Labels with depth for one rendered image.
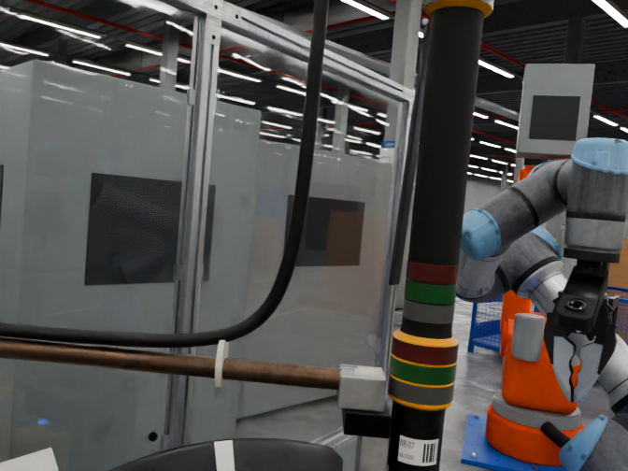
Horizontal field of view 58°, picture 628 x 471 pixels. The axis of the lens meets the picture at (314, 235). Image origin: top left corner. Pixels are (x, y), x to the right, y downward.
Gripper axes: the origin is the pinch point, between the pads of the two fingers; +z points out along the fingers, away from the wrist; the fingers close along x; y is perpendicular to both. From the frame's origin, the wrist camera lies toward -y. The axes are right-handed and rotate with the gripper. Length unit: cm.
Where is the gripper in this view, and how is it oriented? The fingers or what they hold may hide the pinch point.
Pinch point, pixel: (572, 393)
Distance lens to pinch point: 89.7
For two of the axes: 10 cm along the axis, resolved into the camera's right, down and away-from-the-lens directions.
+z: -0.9, 9.9, 0.5
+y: 5.8, 0.1, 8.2
